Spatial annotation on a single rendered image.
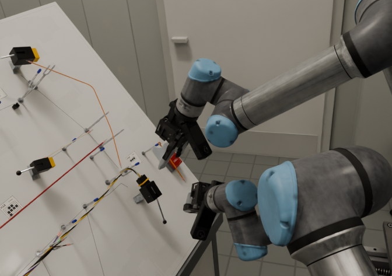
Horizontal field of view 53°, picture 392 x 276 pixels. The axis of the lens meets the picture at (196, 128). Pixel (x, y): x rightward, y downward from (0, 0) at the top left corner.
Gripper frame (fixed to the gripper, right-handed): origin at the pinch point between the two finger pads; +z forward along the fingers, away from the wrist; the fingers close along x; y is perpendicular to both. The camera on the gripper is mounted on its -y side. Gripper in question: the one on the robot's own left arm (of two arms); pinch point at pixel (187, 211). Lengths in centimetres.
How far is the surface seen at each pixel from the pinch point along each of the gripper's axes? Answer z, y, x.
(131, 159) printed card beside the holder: 18.3, 16.4, 16.9
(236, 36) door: 109, 148, -63
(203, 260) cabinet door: 36.6, -13.1, -25.1
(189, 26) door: 126, 153, -31
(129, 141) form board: 19.6, 23.1, 18.6
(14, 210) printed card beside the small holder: 3.5, -8.7, 49.1
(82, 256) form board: 6.7, -17.9, 28.0
